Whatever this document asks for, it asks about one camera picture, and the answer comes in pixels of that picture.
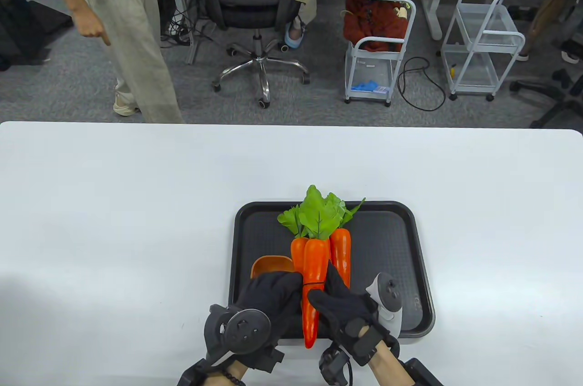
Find white grey controller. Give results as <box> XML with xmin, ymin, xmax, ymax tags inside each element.
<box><xmin>366</xmin><ymin>273</ymin><xmax>404</xmax><ymax>339</ymax></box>

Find person's right hand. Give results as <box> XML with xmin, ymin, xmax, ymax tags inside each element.
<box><xmin>307</xmin><ymin>263</ymin><xmax>400</xmax><ymax>366</ymax></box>

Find dark red bag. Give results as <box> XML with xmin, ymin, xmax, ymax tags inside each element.
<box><xmin>343</xmin><ymin>0</ymin><xmax>409</xmax><ymax>52</ymax></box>

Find black box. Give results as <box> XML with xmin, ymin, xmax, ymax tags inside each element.
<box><xmin>0</xmin><ymin>0</ymin><xmax>73</xmax><ymax>71</ymax></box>

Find black wrist mount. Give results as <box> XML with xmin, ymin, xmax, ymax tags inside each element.
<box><xmin>177</xmin><ymin>359</ymin><xmax>210</xmax><ymax>386</ymax></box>
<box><xmin>403</xmin><ymin>358</ymin><xmax>445</xmax><ymax>386</ymax></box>

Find blue packet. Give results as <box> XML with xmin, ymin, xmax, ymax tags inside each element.
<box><xmin>351</xmin><ymin>80</ymin><xmax>391</xmax><ymax>94</ymax></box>

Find small white cart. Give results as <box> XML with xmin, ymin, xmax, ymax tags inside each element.
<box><xmin>345</xmin><ymin>0</ymin><xmax>417</xmax><ymax>107</ymax></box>

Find white desk leg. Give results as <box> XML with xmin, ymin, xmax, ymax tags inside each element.
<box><xmin>170</xmin><ymin>0</ymin><xmax>197</xmax><ymax>64</ymax></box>

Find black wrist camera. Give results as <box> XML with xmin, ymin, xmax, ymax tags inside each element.
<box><xmin>319</xmin><ymin>345</ymin><xmax>352</xmax><ymax>386</ymax></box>

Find large white wire cart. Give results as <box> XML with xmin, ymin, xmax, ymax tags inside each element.
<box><xmin>441</xmin><ymin>0</ymin><xmax>527</xmax><ymax>102</ymax></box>

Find person's right forearm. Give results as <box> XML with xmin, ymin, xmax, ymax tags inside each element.
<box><xmin>369</xmin><ymin>345</ymin><xmax>413</xmax><ymax>386</ymax></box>

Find orange toy carrot green leaves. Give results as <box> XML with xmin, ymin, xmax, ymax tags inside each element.
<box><xmin>298</xmin><ymin>185</ymin><xmax>348</xmax><ymax>350</ymax></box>
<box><xmin>329</xmin><ymin>197</ymin><xmax>366</xmax><ymax>290</ymax></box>
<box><xmin>278</xmin><ymin>204</ymin><xmax>311</xmax><ymax>286</ymax></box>

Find person's left forearm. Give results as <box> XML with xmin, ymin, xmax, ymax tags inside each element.
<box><xmin>207</xmin><ymin>366</ymin><xmax>249</xmax><ymax>386</ymax></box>

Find person's left hand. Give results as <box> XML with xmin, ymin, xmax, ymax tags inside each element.
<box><xmin>237</xmin><ymin>271</ymin><xmax>303</xmax><ymax>341</ymax></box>

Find black floor cable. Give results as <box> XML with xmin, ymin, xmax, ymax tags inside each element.
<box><xmin>398</xmin><ymin>57</ymin><xmax>447</xmax><ymax>112</ymax></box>

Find black plastic tray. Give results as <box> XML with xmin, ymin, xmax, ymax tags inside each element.
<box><xmin>229</xmin><ymin>201</ymin><xmax>435</xmax><ymax>341</ymax></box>

